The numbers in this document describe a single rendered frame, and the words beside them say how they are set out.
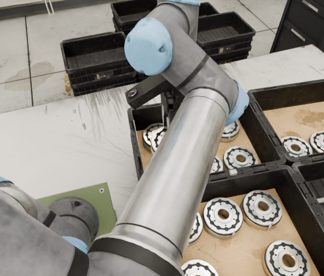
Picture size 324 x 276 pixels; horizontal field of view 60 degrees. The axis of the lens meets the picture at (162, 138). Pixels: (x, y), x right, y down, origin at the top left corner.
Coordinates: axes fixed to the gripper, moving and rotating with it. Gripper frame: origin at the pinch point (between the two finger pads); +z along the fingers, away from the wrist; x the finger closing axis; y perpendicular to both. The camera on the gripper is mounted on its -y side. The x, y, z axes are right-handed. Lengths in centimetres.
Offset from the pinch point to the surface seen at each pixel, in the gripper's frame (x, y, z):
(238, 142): 6.9, 25.5, 16.3
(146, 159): 6.8, -5.0, 16.5
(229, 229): -21.0, 11.1, 16.4
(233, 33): 126, 77, 38
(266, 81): 48, 59, 25
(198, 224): -18.1, 3.9, 16.3
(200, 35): 129, 54, 38
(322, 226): -28.1, 29.7, 9.9
